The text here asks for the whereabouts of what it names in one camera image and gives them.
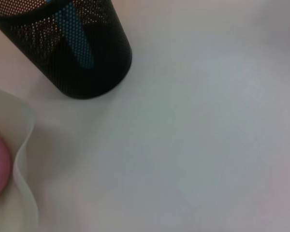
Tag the black mesh pen holder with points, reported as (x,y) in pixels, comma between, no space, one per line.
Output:
(91,79)

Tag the translucent green fruit plate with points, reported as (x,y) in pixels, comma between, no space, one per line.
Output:
(19,120)

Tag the blue scissors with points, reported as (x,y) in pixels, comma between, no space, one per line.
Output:
(79,43)

